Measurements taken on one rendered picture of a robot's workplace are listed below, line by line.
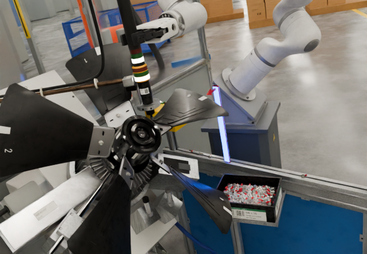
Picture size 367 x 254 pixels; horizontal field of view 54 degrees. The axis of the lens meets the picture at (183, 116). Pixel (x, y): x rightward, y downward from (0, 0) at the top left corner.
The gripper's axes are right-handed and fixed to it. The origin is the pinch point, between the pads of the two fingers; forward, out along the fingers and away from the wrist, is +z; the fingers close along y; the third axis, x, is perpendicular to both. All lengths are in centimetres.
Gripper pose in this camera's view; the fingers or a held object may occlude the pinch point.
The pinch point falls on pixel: (132, 38)
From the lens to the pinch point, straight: 101.2
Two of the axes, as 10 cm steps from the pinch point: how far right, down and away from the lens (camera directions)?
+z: -6.0, 4.0, -6.9
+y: -7.8, -1.0, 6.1
